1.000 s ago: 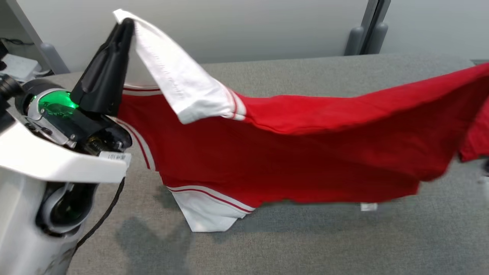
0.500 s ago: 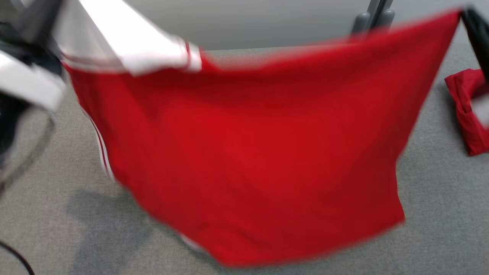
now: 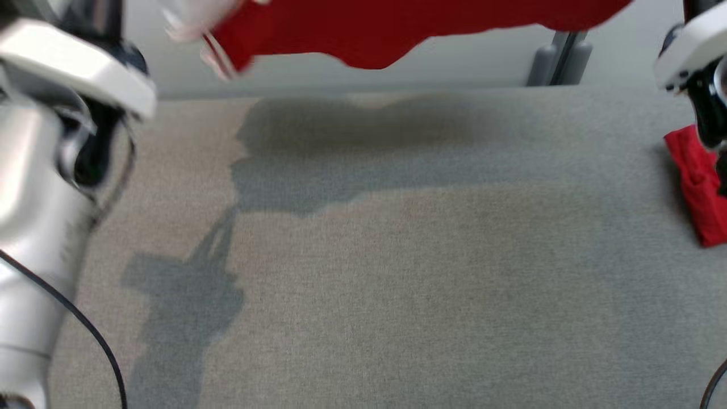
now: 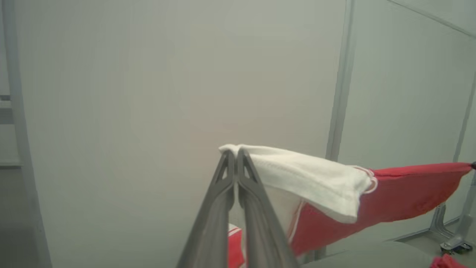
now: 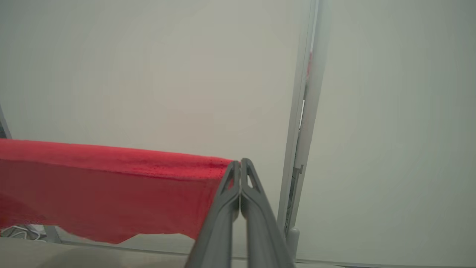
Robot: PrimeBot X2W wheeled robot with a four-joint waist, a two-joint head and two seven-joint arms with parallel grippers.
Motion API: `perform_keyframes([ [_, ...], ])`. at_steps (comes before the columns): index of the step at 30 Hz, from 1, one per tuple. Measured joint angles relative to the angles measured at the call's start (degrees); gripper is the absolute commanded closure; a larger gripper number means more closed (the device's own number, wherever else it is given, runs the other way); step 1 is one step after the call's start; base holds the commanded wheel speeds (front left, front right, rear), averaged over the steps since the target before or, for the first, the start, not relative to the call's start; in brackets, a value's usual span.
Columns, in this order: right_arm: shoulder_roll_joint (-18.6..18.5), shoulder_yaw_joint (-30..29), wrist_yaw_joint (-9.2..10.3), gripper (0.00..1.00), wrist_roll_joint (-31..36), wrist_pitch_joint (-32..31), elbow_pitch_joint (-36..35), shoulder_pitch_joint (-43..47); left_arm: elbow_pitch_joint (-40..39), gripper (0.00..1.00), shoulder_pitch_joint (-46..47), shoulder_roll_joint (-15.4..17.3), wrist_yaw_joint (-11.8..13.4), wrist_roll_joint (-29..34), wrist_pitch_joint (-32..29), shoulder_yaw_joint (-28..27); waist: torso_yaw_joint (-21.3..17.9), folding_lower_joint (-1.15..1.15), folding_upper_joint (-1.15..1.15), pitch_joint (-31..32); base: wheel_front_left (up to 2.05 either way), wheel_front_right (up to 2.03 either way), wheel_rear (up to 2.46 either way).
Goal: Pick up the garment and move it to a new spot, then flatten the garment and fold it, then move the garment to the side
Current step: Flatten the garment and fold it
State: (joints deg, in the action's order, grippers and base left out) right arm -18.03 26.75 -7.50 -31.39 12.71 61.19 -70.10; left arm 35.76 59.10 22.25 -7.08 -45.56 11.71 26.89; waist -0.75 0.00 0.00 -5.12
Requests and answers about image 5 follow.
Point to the grey double-foot partition post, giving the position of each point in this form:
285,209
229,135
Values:
312,111

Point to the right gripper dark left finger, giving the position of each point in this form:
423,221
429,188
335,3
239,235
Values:
219,230

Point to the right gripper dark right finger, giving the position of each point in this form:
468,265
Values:
260,230

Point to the red garment with white stripes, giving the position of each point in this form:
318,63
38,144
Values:
111,186

